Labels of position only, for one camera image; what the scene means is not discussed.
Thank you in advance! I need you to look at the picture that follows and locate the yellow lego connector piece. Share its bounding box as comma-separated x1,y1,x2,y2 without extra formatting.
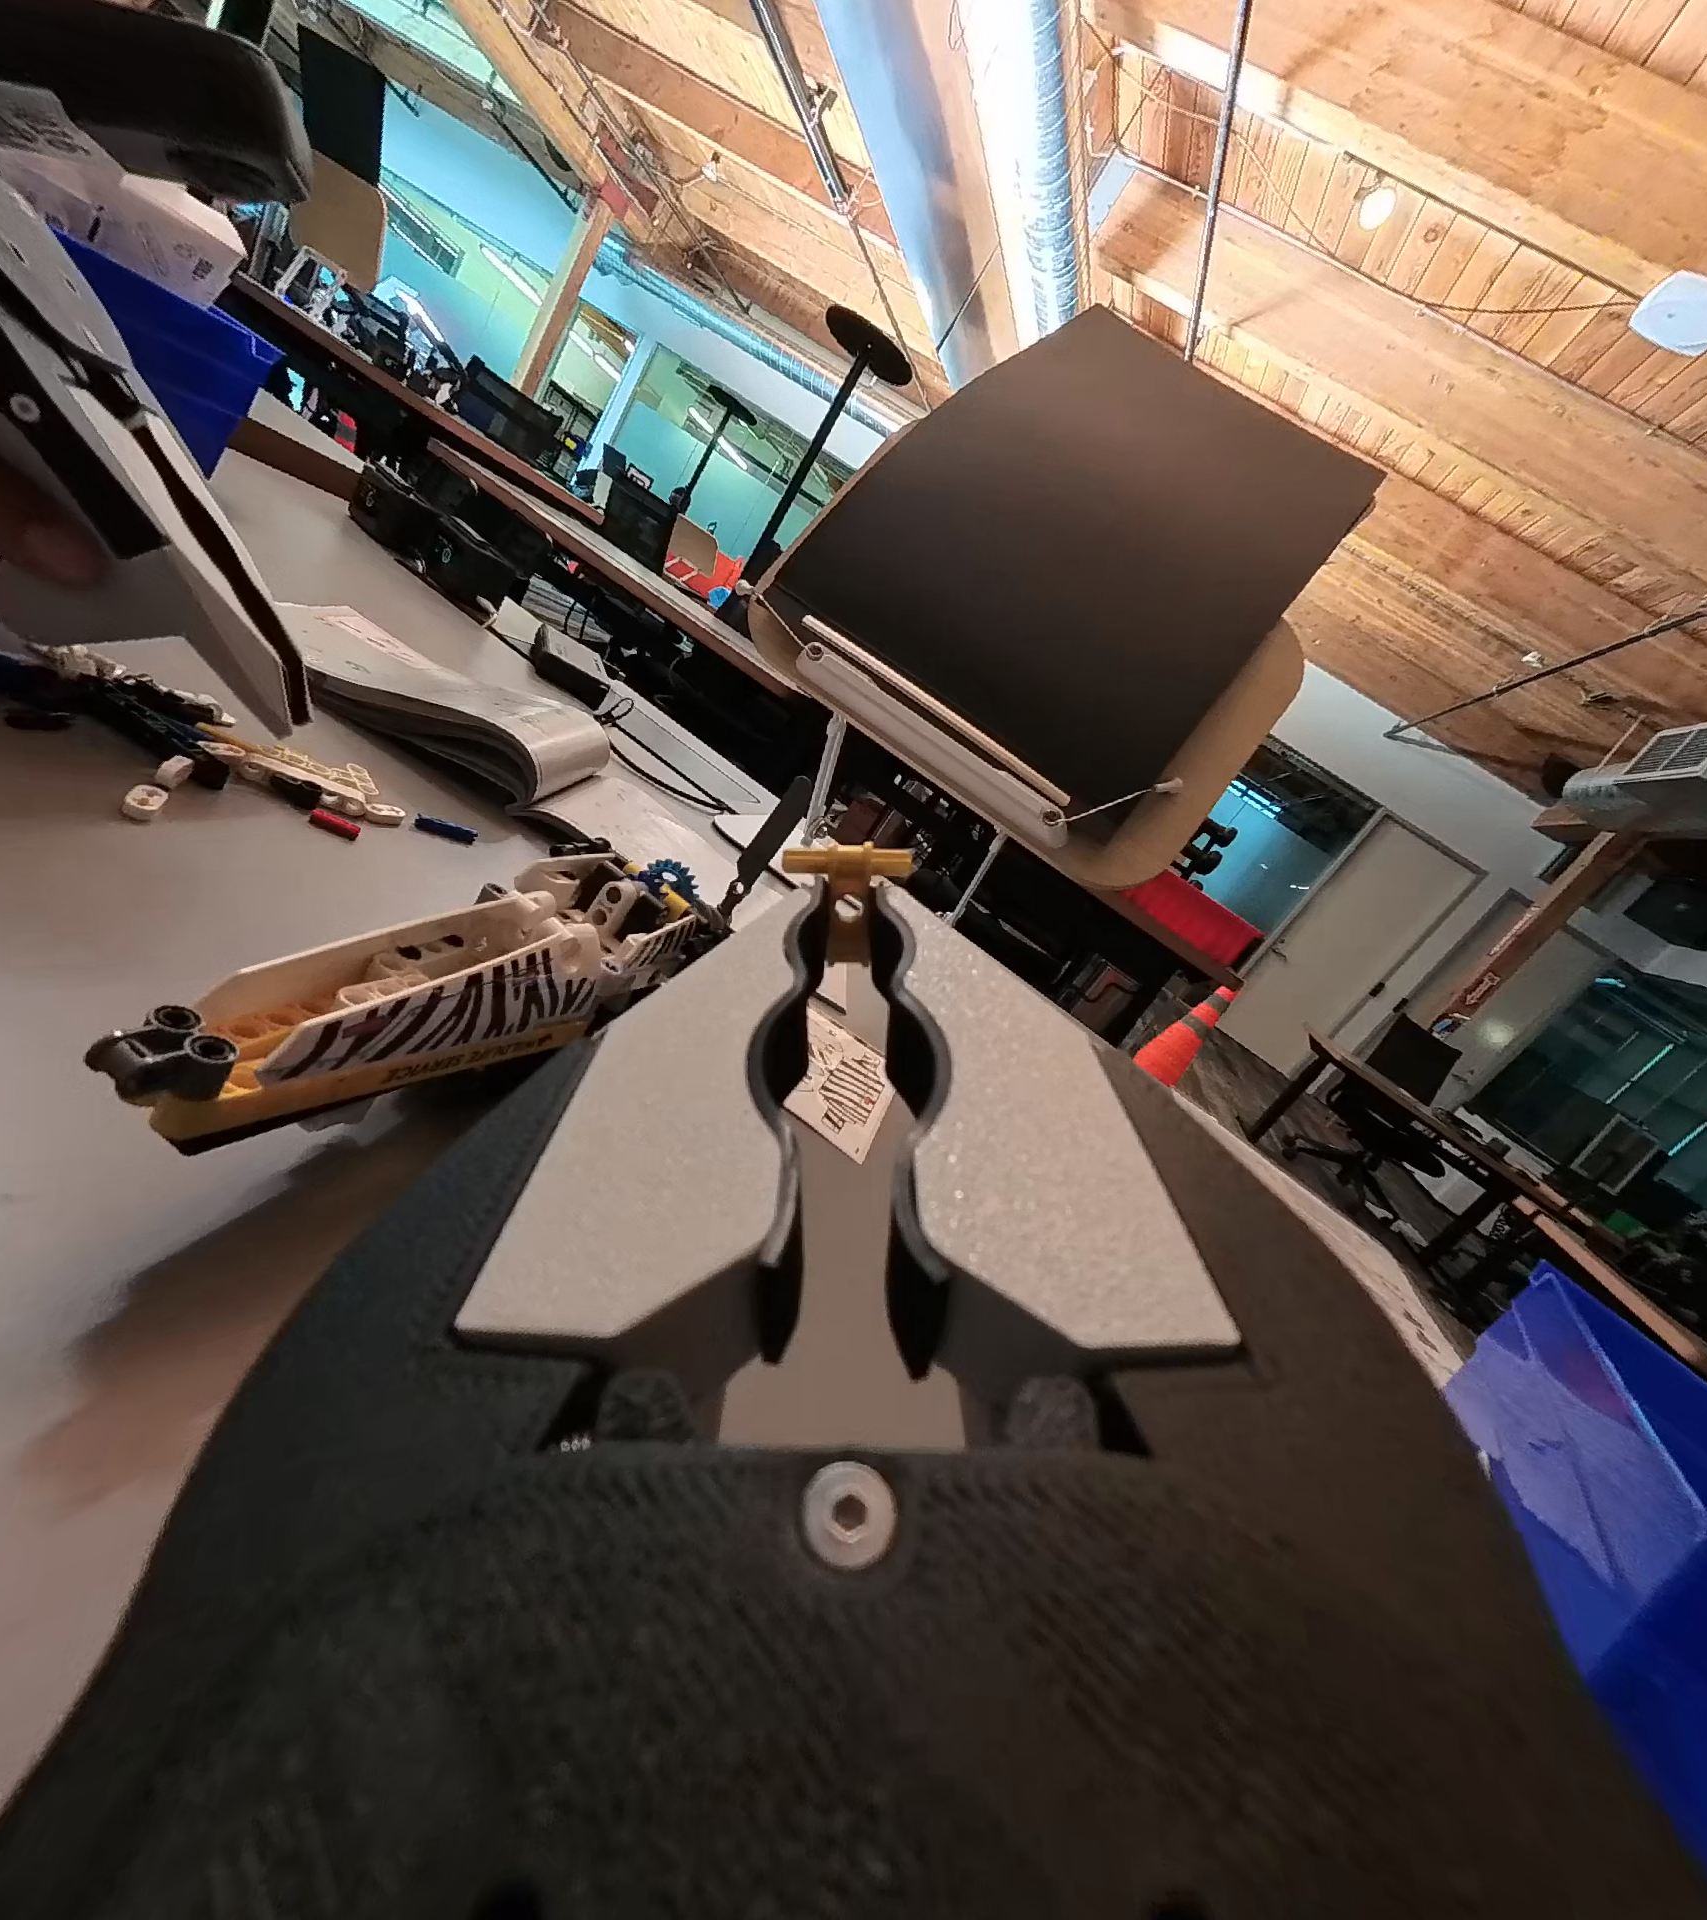
778,839,918,966

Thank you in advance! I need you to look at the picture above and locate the lego sticker sheet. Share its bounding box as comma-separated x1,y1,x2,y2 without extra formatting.
782,1001,904,1167

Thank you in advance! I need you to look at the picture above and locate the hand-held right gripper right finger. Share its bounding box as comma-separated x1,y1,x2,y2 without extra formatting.
884,884,1247,1449

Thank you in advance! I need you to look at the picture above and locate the black screen on plywood board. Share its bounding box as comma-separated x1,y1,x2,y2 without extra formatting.
746,302,1389,889

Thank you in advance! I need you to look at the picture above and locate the orange traffic cone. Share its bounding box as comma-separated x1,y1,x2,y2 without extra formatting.
1127,977,1239,1091

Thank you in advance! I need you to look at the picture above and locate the blue plastic bin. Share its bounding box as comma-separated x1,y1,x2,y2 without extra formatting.
48,223,288,480
1441,1255,1707,1920

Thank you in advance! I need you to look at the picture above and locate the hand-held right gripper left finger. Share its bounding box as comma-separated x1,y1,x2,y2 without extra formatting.
456,884,816,1446

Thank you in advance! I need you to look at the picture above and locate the wooden edged desk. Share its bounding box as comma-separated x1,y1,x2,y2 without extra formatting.
220,273,604,530
430,438,798,696

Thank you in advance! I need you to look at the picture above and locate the black cable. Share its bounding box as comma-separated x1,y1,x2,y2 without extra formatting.
596,685,784,824

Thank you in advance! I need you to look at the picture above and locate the black charger box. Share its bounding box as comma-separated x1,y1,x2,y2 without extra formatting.
348,461,454,559
426,502,532,606

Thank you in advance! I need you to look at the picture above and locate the pile of loose lego pieces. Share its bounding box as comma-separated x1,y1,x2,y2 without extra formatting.
0,621,484,848

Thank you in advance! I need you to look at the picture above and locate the white ceiling access point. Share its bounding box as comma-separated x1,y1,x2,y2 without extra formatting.
1629,266,1707,360

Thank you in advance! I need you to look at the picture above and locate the wooden support post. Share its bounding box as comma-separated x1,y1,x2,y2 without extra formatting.
512,192,618,404

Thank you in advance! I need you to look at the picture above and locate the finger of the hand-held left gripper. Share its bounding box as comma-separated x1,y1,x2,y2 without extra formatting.
138,415,318,739
0,543,292,737

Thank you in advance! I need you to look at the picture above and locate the black floor lamp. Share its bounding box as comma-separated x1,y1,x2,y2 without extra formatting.
752,302,918,575
678,378,760,515

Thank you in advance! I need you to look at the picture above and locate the zebra striped lego plane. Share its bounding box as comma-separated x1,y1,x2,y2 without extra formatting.
82,767,816,1159

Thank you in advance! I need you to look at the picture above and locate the white tablet stand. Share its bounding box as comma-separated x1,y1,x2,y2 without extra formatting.
790,606,1187,936

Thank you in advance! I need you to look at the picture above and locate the open lego instruction booklet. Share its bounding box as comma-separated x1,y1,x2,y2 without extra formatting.
272,596,616,816

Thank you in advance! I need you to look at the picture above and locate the black power adapter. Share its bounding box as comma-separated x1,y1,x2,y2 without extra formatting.
528,618,616,701

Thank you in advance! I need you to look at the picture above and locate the silver air duct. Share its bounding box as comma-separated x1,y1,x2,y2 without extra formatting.
1555,712,1707,837
812,0,1089,387

